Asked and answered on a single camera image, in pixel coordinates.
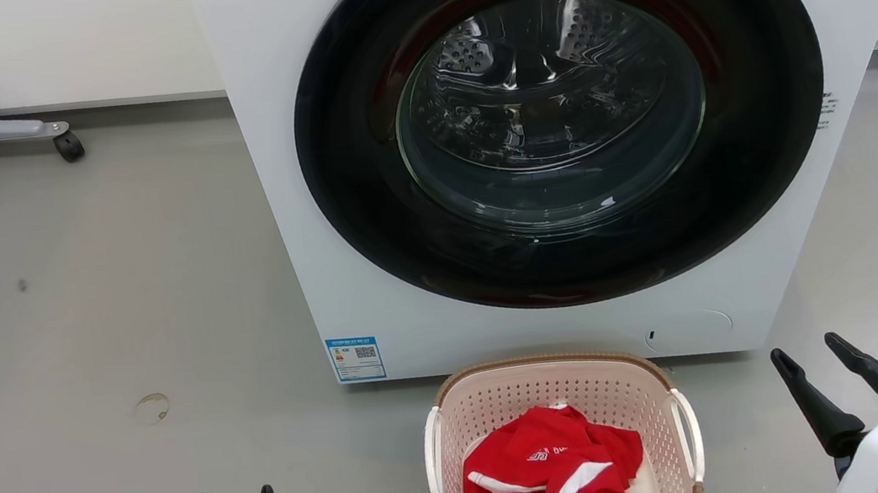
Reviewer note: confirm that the pink perforated laundry basket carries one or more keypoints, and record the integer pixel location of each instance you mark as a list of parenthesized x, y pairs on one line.
[(510, 398)]

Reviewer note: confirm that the round white filter cover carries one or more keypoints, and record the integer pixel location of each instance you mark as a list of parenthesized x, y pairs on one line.
[(692, 329)]

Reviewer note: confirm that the blue energy label sticker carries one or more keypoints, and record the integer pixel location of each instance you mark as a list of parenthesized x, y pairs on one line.
[(355, 359)]

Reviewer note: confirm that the small printed side sticker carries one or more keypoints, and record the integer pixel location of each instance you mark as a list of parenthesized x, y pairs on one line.
[(827, 110)]

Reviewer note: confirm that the red shirt with white stripes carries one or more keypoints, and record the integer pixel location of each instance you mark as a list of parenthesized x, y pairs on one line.
[(554, 477)]

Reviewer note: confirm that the white front-load washing machine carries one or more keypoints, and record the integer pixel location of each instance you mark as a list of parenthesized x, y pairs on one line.
[(291, 215)]

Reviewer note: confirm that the black round washer door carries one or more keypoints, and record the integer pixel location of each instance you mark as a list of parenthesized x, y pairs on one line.
[(355, 190)]

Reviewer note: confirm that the black caster wheel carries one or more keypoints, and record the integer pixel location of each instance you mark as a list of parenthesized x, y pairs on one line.
[(70, 147)]

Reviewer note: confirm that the steel washer drum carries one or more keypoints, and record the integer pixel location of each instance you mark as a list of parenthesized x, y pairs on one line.
[(544, 80)]

